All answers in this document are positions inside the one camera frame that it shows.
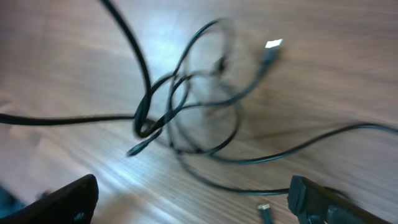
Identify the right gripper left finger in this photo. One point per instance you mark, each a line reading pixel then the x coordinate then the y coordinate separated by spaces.
pixel 74 203

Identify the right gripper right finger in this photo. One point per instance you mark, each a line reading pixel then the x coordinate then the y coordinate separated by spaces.
pixel 312 203

